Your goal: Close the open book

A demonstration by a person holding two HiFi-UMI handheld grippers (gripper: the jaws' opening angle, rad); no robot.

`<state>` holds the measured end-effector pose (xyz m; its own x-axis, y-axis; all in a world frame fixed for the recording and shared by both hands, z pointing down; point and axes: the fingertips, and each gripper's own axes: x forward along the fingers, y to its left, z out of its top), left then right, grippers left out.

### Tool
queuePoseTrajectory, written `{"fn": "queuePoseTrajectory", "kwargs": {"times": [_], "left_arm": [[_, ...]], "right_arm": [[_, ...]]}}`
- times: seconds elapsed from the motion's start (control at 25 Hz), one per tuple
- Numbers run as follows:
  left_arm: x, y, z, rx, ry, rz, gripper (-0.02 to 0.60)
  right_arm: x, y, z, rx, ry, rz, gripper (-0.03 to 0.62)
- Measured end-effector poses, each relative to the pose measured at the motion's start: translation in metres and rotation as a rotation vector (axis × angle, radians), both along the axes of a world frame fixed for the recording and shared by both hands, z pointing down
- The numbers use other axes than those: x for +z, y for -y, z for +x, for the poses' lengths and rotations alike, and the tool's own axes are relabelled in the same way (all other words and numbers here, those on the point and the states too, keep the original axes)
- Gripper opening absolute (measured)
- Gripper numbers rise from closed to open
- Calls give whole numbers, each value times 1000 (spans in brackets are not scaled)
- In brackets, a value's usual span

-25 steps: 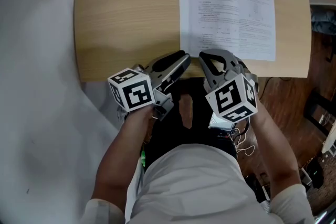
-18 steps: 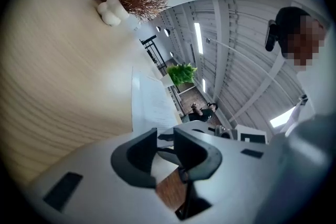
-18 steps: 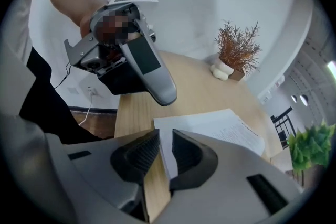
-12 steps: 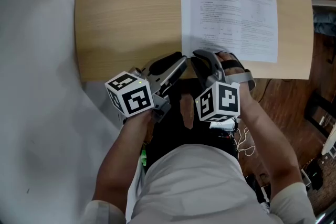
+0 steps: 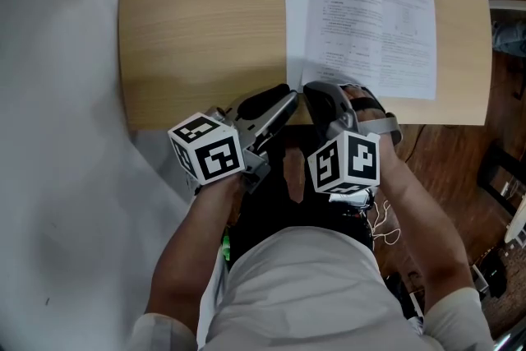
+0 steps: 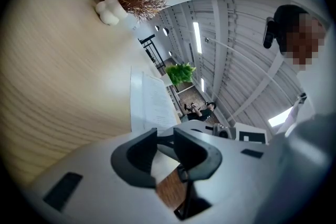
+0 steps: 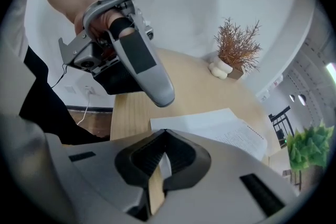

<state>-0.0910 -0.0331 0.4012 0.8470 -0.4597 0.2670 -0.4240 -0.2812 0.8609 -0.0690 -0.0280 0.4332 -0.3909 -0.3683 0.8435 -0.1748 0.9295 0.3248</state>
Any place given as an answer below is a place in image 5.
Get white plastic casing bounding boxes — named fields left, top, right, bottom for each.
left=503, top=192, right=526, bottom=248

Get white printed booklet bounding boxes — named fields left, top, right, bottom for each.
left=284, top=0, right=436, bottom=100

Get person's black trousers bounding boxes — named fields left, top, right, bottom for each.
left=229, top=122, right=375, bottom=272

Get black device with cables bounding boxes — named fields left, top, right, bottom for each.
left=471, top=258, right=507, bottom=301

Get white-framed table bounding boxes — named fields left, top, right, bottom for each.
left=488, top=0, right=526, bottom=12

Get black metal frame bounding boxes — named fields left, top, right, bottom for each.
left=478, top=143, right=526, bottom=215

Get person's right hand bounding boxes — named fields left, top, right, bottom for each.
left=342, top=84, right=403, bottom=145

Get black floor cable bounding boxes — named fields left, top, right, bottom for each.
left=404, top=125, right=428, bottom=165

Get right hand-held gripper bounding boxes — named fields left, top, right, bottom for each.
left=302, top=80, right=382, bottom=196

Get person's white shirt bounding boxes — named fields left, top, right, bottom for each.
left=131, top=225, right=494, bottom=351

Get person's right forearm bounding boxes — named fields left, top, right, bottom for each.
left=377, top=143, right=480, bottom=313

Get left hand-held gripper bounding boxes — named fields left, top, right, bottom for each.
left=166, top=82, right=300, bottom=195

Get green plastic bottle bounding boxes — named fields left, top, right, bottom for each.
left=220, top=229, right=232, bottom=261

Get thin white cable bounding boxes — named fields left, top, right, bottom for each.
left=367, top=199, right=402, bottom=247

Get person's left forearm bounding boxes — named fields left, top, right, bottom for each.
left=145, top=172, right=243, bottom=336

